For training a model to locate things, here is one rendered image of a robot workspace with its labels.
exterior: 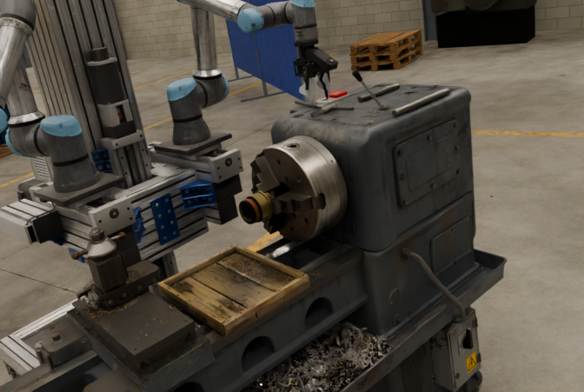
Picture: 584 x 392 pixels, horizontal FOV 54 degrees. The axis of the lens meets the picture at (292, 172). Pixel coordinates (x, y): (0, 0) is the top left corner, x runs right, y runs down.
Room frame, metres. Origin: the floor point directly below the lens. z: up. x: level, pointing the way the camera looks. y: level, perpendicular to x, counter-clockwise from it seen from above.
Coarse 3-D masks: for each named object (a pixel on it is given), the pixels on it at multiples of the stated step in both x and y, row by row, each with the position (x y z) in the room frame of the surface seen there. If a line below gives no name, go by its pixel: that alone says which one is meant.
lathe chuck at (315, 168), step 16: (288, 144) 1.66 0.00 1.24; (304, 144) 1.66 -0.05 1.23; (272, 160) 1.67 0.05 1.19; (288, 160) 1.61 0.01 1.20; (304, 160) 1.59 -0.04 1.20; (320, 160) 1.61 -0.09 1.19; (288, 176) 1.62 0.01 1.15; (304, 176) 1.56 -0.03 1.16; (320, 176) 1.57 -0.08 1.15; (272, 192) 1.69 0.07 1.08; (304, 192) 1.57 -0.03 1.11; (320, 192) 1.54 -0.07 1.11; (336, 192) 1.58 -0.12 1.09; (320, 208) 1.54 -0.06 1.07; (336, 208) 1.58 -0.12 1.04; (288, 224) 1.65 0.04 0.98; (304, 224) 1.59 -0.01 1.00; (320, 224) 1.55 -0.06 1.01; (304, 240) 1.60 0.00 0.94
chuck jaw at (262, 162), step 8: (256, 160) 1.67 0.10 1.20; (264, 160) 1.68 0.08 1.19; (256, 168) 1.67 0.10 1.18; (264, 168) 1.67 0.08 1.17; (256, 176) 1.64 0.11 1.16; (264, 176) 1.65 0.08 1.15; (272, 176) 1.66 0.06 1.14; (256, 184) 1.62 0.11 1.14; (264, 184) 1.63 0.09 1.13; (272, 184) 1.64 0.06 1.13; (280, 184) 1.65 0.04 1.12; (264, 192) 1.62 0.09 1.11
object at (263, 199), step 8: (256, 192) 1.61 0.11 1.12; (248, 200) 1.56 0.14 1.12; (256, 200) 1.56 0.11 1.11; (264, 200) 1.57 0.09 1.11; (240, 208) 1.58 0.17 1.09; (248, 208) 1.60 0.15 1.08; (256, 208) 1.55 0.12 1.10; (264, 208) 1.55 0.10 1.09; (272, 208) 1.57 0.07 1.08; (248, 216) 1.58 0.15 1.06; (256, 216) 1.54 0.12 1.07; (264, 216) 1.56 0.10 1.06
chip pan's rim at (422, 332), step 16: (480, 256) 1.96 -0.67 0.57; (496, 256) 1.91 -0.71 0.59; (480, 272) 1.90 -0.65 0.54; (496, 272) 1.84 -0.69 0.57; (480, 288) 1.77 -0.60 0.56; (448, 304) 1.65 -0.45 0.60; (464, 304) 1.71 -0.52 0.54; (416, 320) 1.66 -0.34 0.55; (432, 320) 1.60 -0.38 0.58; (448, 320) 1.66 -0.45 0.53; (416, 336) 1.55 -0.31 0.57; (400, 352) 1.49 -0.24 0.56; (368, 368) 1.40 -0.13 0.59; (384, 368) 1.45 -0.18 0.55; (352, 384) 1.34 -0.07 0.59; (368, 384) 1.40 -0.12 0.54
